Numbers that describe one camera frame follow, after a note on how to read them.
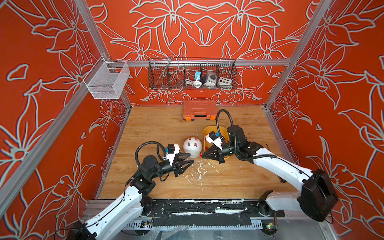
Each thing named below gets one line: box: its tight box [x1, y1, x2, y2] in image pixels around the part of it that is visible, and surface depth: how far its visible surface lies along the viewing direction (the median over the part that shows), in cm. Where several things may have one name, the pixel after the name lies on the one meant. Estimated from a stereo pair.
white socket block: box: [219, 76, 232, 86], surface depth 96 cm
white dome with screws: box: [183, 137, 203, 159], surface depth 88 cm
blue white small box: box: [194, 71, 202, 81], surface depth 85 cm
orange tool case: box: [182, 100, 217, 121], surface depth 117 cm
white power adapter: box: [203, 72, 217, 87], surface depth 93 cm
